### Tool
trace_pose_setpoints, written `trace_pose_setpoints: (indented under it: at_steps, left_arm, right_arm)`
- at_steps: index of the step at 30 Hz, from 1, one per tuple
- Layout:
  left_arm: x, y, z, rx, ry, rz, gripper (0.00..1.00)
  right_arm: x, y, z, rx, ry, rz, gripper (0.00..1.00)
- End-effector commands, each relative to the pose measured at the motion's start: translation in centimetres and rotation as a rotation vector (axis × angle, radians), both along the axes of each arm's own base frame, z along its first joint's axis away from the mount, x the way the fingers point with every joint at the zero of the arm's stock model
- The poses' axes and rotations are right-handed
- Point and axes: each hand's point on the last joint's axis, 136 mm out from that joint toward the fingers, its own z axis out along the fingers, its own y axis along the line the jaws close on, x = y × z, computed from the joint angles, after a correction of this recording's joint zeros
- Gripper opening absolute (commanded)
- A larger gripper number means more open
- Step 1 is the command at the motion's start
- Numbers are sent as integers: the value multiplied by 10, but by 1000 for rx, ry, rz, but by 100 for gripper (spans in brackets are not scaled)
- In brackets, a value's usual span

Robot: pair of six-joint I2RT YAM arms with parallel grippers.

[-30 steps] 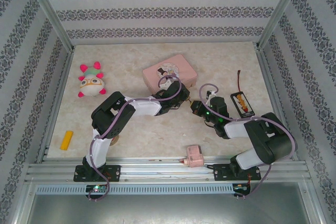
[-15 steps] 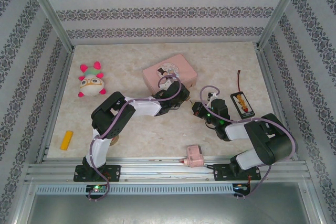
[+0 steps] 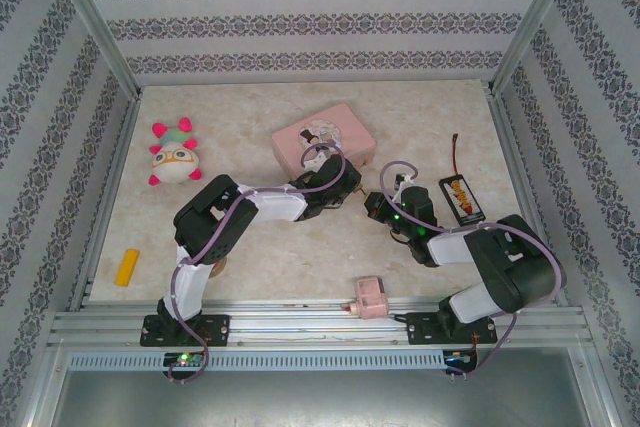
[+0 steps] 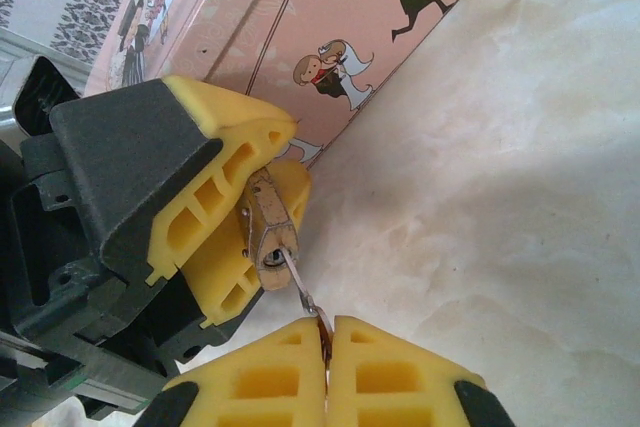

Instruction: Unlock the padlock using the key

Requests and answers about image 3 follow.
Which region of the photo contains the pink tin box with couple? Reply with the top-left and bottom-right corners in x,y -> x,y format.
271,102 -> 377,176

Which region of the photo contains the plush toy with pink limbs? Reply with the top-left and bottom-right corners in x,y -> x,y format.
148,116 -> 205,188

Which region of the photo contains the grey metal sheet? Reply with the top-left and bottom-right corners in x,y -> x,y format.
29,346 -> 614,427

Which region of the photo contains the yellow block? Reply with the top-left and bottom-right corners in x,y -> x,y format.
113,248 -> 140,288

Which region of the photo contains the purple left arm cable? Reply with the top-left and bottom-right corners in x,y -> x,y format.
167,142 -> 349,387

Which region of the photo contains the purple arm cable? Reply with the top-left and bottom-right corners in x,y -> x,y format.
167,142 -> 349,387
379,160 -> 566,383

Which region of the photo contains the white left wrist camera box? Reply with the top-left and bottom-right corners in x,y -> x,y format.
301,153 -> 332,174

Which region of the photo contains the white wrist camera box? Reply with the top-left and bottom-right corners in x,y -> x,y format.
301,153 -> 332,174
393,172 -> 417,204

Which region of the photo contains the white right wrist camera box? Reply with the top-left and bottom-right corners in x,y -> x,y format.
393,172 -> 417,204

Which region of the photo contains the black battery pack red wire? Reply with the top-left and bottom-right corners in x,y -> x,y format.
438,133 -> 485,229

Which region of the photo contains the pink toy camera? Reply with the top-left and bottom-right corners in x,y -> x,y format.
341,275 -> 390,321

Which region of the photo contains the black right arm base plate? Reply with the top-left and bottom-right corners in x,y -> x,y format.
406,311 -> 499,347

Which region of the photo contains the aluminium side rail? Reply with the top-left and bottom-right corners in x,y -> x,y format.
485,90 -> 572,307
68,96 -> 143,312

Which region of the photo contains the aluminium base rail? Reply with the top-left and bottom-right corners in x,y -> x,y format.
47,296 -> 595,349

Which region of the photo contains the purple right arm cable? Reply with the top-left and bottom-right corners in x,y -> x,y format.
379,160 -> 566,383

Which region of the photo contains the grey slotted cable duct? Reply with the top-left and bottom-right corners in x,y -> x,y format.
66,350 -> 446,373

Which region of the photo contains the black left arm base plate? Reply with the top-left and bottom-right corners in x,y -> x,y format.
139,314 -> 232,349

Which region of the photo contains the aluminium frame post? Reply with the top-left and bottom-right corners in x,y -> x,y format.
487,0 -> 585,97
38,0 -> 145,99

